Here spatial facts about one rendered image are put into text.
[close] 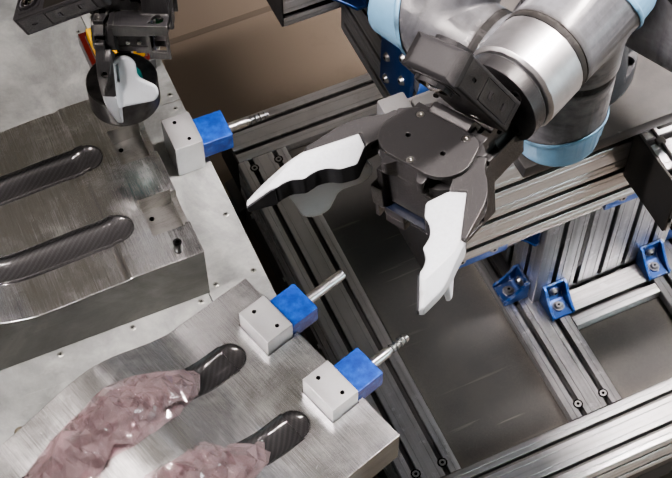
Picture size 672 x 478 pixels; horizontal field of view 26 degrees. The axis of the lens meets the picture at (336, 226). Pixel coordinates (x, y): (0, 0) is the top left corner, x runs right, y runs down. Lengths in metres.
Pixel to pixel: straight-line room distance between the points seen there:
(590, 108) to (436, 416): 1.19
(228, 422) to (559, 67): 0.66
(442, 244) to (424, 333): 1.42
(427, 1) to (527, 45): 0.18
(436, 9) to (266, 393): 0.55
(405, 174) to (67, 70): 0.99
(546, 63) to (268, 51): 1.95
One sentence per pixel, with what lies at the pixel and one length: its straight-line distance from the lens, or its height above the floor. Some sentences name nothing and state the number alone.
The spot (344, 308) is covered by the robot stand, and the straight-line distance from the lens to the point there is 2.36.
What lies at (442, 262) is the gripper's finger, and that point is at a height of 1.47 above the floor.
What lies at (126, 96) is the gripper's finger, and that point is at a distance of 1.59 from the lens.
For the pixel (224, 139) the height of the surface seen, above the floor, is 0.84.
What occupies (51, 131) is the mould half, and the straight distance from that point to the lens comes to 1.76.
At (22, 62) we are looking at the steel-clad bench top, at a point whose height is 0.80.
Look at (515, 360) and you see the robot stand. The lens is 2.35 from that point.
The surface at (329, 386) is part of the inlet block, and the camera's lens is 1.56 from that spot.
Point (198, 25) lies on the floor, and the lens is 3.03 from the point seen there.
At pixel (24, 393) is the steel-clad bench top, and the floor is 0.80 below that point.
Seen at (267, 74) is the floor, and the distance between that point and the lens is 2.94.
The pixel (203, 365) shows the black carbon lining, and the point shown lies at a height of 0.85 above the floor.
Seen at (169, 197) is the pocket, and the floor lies 0.87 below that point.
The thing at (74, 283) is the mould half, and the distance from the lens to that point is 1.64.
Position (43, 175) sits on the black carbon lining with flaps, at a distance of 1.74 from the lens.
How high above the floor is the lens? 2.27
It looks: 57 degrees down
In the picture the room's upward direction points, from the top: straight up
